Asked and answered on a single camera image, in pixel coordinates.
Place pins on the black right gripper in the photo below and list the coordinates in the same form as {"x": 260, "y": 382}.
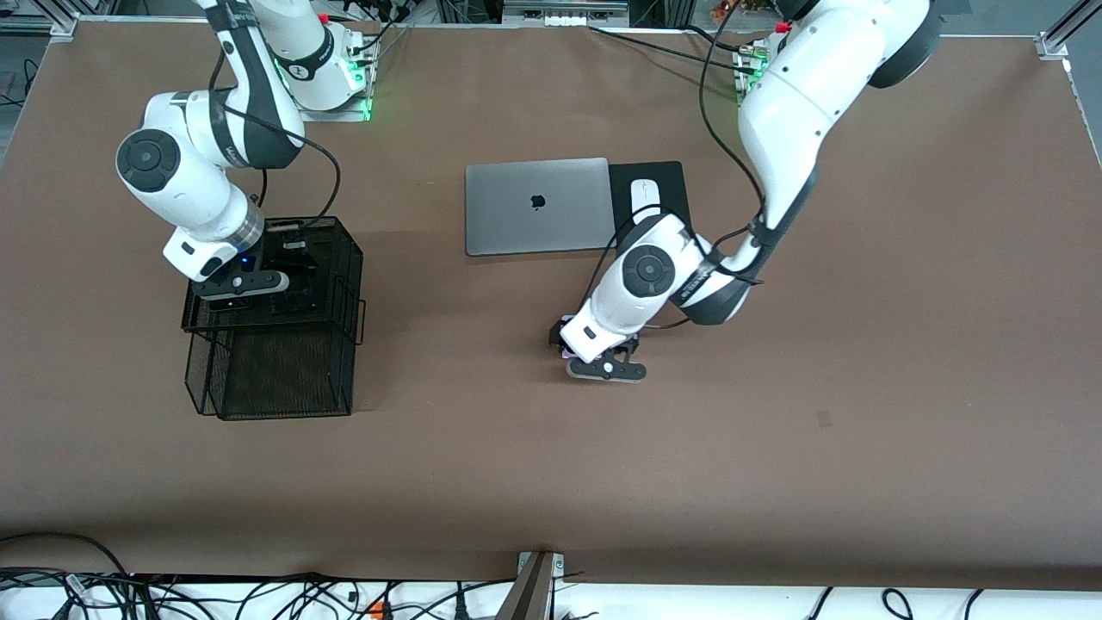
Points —
{"x": 277, "y": 257}

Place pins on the lavender flip phone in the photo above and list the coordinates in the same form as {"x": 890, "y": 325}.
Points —
{"x": 564, "y": 354}

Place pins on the tall black smartphone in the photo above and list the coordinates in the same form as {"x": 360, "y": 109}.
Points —
{"x": 301, "y": 297}

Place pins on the small black flip phone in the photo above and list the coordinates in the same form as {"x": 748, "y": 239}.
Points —
{"x": 228, "y": 303}

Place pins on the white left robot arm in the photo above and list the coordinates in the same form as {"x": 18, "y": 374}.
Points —
{"x": 801, "y": 95}

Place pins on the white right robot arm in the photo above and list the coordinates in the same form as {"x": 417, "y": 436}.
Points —
{"x": 198, "y": 189}

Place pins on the silver laptop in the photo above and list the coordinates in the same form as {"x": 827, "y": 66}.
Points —
{"x": 508, "y": 215}

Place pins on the white computer mouse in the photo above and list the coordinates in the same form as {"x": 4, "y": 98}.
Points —
{"x": 646, "y": 194}

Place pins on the black mouse pad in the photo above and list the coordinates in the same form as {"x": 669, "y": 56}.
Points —
{"x": 676, "y": 185}

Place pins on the white power strip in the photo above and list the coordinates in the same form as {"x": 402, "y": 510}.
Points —
{"x": 564, "y": 19}

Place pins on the small orange figurine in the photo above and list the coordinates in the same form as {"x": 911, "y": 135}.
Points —
{"x": 721, "y": 10}

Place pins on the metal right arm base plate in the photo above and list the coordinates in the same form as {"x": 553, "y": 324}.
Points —
{"x": 327, "y": 115}

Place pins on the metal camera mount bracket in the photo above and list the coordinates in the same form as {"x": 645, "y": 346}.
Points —
{"x": 534, "y": 585}

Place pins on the aluminium frame profile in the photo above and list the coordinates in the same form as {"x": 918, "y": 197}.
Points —
{"x": 65, "y": 27}
{"x": 1055, "y": 43}

